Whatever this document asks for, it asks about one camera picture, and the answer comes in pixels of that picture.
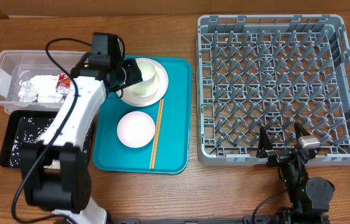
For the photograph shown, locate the small pink bowl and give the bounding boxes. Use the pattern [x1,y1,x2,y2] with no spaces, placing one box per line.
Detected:
[117,111,155,148]

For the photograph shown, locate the teal serving tray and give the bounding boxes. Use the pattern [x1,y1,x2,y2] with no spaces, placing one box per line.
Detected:
[93,57,192,174]

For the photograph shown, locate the large white plate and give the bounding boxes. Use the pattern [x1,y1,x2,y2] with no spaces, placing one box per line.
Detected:
[121,58,168,106]

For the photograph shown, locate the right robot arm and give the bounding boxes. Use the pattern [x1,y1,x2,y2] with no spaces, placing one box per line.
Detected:
[251,122,335,223]

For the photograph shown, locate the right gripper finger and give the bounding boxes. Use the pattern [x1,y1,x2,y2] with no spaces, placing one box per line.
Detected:
[293,121,311,139]
[257,126,273,153]

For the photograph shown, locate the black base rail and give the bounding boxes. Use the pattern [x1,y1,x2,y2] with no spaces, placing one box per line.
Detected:
[108,215,282,224]

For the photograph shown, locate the white napkin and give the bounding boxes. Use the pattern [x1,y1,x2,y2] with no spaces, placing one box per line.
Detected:
[30,75,68,103]

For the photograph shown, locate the aluminium foil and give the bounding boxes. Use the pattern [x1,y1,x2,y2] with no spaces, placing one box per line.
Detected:
[17,80,38,103]

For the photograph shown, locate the clear plastic bin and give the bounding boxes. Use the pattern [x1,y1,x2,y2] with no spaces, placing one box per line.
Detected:
[0,50,96,116]

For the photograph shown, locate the peanuts and rice scraps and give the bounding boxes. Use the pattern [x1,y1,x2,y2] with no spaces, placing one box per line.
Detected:
[9,116,93,166]

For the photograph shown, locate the black plastic tray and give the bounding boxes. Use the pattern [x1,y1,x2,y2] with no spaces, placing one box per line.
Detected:
[0,110,94,169]

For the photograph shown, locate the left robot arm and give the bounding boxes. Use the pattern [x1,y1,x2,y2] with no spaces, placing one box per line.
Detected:
[11,53,142,223]

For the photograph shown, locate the grey plastic dish rack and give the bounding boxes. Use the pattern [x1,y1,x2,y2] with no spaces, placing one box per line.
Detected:
[196,14,350,166]

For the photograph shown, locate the red snack wrapper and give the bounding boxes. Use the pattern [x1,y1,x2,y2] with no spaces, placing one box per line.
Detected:
[55,73,71,95]

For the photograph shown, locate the wooden chopstick right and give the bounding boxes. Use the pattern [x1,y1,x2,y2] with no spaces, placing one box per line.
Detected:
[151,99,165,170]

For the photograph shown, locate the white cup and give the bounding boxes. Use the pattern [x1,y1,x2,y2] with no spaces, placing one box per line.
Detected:
[136,59,156,88]

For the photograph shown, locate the white bowl under cup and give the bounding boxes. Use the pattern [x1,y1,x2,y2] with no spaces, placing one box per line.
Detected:
[125,77,160,98]

